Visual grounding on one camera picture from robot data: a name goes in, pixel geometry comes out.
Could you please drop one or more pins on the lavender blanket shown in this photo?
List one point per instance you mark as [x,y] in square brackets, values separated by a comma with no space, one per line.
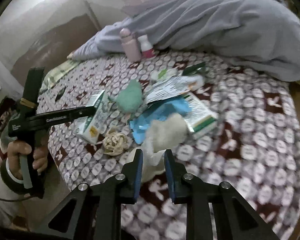
[260,34]

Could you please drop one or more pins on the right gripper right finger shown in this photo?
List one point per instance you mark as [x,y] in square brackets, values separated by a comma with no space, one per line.
[213,210]

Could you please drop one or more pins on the green white flat box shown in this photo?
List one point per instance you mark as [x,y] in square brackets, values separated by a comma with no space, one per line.
[200,117]

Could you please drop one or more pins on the beige crumpled paper ball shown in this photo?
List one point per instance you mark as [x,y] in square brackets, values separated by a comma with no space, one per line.
[115,143]

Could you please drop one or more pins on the white milk carton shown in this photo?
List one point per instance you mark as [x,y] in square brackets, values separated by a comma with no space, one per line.
[89,128]

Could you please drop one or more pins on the cream fuzzy sock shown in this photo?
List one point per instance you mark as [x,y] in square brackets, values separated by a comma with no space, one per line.
[161,136]

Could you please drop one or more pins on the pink water bottle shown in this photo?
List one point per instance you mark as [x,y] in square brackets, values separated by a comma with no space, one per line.
[130,45]

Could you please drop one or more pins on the patterned bed cover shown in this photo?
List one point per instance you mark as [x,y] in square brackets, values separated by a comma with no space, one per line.
[255,146]

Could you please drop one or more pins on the dark green wrapper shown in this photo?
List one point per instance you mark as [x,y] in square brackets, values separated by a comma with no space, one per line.
[199,69]

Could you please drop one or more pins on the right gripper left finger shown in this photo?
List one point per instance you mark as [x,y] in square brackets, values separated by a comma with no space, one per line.
[94,212]

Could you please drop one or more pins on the person left hand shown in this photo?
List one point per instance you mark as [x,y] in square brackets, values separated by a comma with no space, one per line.
[17,148]

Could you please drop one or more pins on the white pill bottle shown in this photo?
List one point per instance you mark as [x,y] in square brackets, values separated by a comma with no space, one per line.
[146,47]

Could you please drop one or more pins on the white foil snack bag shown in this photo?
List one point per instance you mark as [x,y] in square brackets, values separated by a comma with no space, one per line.
[172,87]

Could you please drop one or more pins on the green white tissue pack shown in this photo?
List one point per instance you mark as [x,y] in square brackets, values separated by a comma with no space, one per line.
[161,75]

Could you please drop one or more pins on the blue plastic bag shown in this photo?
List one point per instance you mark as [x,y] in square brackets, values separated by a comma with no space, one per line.
[159,110]

